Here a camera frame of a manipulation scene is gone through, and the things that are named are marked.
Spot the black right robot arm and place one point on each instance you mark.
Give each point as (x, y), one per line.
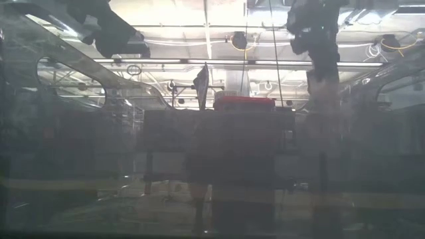
(315, 11)

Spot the clear plastic tray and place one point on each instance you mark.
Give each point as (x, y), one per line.
(66, 149)

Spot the ceiling tube light bar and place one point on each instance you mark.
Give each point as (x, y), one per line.
(216, 61)

